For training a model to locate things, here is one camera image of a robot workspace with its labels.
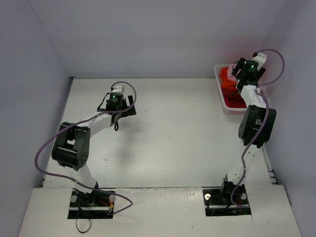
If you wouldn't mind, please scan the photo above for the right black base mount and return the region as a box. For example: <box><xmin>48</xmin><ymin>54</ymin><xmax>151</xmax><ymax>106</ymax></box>
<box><xmin>202</xmin><ymin>188</ymin><xmax>251</xmax><ymax>217</ymax></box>

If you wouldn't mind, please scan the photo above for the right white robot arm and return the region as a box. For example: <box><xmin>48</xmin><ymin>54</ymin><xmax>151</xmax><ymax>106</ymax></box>
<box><xmin>218</xmin><ymin>53</ymin><xmax>277</xmax><ymax>205</ymax></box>

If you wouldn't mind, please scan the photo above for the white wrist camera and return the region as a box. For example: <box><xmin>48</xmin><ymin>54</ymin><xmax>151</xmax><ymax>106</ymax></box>
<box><xmin>252</xmin><ymin>52</ymin><xmax>267</xmax><ymax>70</ymax></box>
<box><xmin>111</xmin><ymin>84</ymin><xmax>124</xmax><ymax>94</ymax></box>

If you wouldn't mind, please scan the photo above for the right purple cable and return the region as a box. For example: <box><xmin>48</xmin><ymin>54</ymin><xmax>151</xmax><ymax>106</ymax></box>
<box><xmin>231</xmin><ymin>49</ymin><xmax>285</xmax><ymax>207</ymax></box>

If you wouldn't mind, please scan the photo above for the dark red t shirt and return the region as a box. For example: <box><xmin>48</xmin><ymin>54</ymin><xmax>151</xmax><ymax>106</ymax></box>
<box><xmin>224</xmin><ymin>95</ymin><xmax>246</xmax><ymax>108</ymax></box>

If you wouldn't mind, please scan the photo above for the pink t shirt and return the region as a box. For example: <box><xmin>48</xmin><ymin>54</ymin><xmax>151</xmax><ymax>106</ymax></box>
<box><xmin>227</xmin><ymin>64</ymin><xmax>237</xmax><ymax>83</ymax></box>

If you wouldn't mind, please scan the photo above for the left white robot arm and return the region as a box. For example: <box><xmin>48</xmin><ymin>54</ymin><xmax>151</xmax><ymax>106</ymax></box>
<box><xmin>51</xmin><ymin>90</ymin><xmax>136</xmax><ymax>207</ymax></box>

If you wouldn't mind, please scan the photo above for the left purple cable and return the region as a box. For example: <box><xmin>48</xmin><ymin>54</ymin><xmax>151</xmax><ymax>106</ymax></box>
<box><xmin>34</xmin><ymin>81</ymin><xmax>137</xmax><ymax>214</ymax></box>

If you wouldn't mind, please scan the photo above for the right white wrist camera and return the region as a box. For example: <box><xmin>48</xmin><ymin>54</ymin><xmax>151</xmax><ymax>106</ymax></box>
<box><xmin>252</xmin><ymin>52</ymin><xmax>267</xmax><ymax>70</ymax></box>

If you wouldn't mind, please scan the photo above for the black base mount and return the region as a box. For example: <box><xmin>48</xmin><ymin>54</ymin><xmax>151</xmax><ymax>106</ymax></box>
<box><xmin>202</xmin><ymin>188</ymin><xmax>251</xmax><ymax>217</ymax></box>
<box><xmin>68</xmin><ymin>189</ymin><xmax>116</xmax><ymax>219</ymax></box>

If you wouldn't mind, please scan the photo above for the purple cable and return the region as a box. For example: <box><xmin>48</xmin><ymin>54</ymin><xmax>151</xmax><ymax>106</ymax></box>
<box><xmin>231</xmin><ymin>49</ymin><xmax>285</xmax><ymax>207</ymax></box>
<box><xmin>34</xmin><ymin>81</ymin><xmax>137</xmax><ymax>214</ymax></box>

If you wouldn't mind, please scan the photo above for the white plastic basket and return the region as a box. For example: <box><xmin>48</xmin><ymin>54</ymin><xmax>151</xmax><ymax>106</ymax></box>
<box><xmin>213</xmin><ymin>63</ymin><xmax>247</xmax><ymax>115</ymax></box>

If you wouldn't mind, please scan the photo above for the orange t shirt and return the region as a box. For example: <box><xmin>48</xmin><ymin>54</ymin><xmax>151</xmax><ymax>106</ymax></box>
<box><xmin>220</xmin><ymin>67</ymin><xmax>240</xmax><ymax>97</ymax></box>

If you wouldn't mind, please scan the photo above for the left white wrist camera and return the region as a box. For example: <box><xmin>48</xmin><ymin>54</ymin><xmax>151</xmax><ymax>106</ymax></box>
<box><xmin>111</xmin><ymin>84</ymin><xmax>124</xmax><ymax>94</ymax></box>

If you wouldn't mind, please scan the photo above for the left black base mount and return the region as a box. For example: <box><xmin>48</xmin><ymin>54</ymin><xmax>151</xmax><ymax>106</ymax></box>
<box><xmin>68</xmin><ymin>189</ymin><xmax>116</xmax><ymax>219</ymax></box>

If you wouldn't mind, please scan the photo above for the thin black cable loop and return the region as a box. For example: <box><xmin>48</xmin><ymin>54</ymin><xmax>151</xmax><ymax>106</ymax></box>
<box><xmin>75</xmin><ymin>205</ymin><xmax>92</xmax><ymax>234</ymax></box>

